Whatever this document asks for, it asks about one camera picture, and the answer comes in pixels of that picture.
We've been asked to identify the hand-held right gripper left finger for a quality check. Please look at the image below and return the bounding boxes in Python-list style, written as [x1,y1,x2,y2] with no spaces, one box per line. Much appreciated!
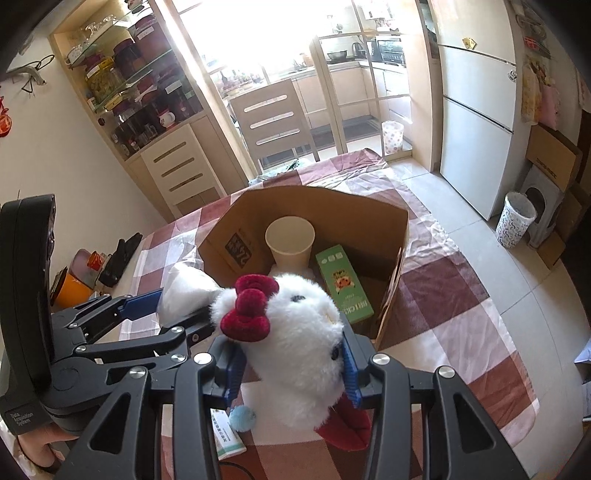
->
[55,335,245,480]

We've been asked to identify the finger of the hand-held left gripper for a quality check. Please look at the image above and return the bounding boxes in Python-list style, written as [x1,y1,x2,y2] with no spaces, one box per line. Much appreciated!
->
[51,287,165,345]
[54,309,217,371]

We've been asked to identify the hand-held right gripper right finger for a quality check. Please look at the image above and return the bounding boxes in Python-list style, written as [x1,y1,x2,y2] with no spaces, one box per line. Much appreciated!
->
[342,332,529,480]

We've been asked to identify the blue fluffy pompom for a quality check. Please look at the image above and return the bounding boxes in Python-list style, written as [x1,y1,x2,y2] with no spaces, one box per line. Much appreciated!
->
[229,406,258,432]

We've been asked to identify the white cat plush red bow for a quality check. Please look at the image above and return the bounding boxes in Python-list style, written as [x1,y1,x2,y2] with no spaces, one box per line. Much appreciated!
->
[210,274,372,450]

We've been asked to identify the white green medicine box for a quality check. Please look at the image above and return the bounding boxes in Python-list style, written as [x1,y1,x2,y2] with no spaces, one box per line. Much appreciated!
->
[210,408,247,461]

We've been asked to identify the cream paper cup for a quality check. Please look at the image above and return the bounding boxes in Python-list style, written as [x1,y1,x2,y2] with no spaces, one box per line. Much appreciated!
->
[265,216,316,271]

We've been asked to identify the brown cardboard box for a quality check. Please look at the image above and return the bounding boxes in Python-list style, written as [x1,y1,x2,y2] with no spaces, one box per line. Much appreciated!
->
[198,185,409,352]

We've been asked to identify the orange container dark lid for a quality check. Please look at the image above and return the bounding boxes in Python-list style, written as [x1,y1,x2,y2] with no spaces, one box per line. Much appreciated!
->
[51,265,100,311]

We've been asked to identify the person's left hand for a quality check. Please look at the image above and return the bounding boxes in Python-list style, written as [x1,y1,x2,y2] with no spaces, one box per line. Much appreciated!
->
[16,426,82,474]

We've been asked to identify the black gloves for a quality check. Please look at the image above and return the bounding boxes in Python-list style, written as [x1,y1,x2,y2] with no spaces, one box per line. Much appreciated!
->
[98,232,144,288]

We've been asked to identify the green printed carton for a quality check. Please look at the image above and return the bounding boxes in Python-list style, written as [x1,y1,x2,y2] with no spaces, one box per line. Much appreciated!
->
[315,246,374,322]

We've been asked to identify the cream drawer cabinet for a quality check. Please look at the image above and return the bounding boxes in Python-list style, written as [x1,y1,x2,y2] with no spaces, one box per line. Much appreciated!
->
[124,115,247,222]

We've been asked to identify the squiggle patterned waste bin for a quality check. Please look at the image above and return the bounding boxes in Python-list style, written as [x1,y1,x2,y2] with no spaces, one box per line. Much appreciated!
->
[495,191,537,250]

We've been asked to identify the glass shelf cabinet with jars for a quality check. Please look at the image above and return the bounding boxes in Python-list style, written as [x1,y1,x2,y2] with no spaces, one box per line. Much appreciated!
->
[48,0,206,160]

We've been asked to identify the cream slatted chair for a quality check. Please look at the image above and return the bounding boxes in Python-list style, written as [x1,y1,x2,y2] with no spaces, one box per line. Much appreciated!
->
[229,78,321,174]

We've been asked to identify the polka dot waste bin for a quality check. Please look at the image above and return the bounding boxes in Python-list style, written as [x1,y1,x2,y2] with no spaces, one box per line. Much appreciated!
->
[381,120,406,155]

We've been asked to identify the grey plastic stool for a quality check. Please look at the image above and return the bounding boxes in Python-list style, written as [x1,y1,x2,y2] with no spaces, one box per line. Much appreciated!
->
[519,164,566,250]

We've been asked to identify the white refrigerator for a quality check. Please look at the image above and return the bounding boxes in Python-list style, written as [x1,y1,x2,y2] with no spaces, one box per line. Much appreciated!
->
[427,0,518,222]

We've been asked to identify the cardboard box on stool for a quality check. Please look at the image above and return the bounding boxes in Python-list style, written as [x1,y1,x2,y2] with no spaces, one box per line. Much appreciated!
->
[526,124,583,192]

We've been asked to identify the yellow patterned hanging cloth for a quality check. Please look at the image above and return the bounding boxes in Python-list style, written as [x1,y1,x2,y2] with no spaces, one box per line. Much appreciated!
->
[521,65,542,125]

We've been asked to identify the pink hanging bag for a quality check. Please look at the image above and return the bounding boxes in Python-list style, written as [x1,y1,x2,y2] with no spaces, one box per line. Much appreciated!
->
[538,83,561,130]

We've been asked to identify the black cable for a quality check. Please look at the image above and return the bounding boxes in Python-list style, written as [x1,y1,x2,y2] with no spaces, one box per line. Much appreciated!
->
[222,462,257,480]

